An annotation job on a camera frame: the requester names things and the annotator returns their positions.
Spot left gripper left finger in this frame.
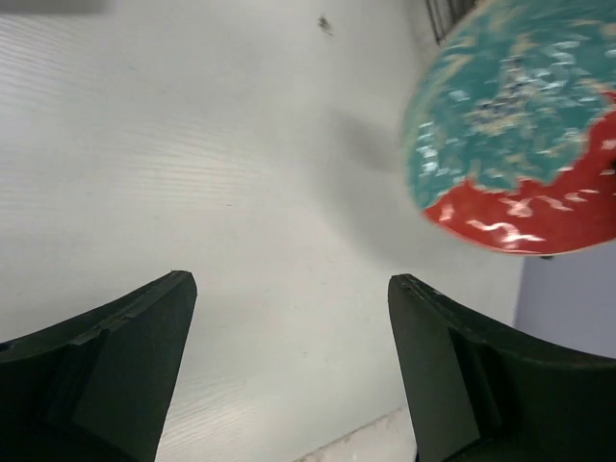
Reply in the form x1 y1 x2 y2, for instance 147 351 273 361
1 270 197 462

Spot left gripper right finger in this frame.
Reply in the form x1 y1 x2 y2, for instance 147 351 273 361
388 274 615 462

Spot round red teal plate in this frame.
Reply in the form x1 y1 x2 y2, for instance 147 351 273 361
401 1 615 257

